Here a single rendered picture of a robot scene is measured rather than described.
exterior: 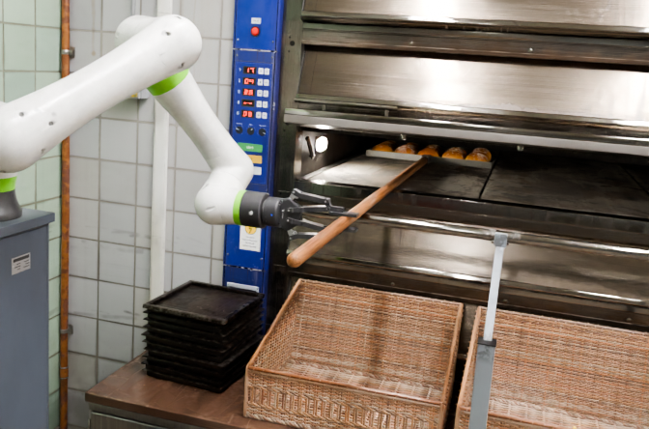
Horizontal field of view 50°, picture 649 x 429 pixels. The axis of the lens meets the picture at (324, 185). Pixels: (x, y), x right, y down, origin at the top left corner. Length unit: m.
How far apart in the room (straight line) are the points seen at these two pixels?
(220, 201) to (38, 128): 0.54
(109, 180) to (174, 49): 1.20
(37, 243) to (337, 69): 1.11
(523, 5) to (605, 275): 0.85
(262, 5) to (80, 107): 1.02
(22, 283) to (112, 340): 1.21
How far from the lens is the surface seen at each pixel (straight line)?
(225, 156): 1.86
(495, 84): 2.22
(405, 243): 2.31
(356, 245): 2.34
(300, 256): 1.38
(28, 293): 1.70
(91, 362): 2.93
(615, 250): 1.90
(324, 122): 2.16
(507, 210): 2.25
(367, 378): 2.34
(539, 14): 2.21
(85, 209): 2.76
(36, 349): 1.76
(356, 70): 2.29
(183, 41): 1.57
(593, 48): 2.23
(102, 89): 1.50
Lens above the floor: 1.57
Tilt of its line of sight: 10 degrees down
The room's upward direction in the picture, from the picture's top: 4 degrees clockwise
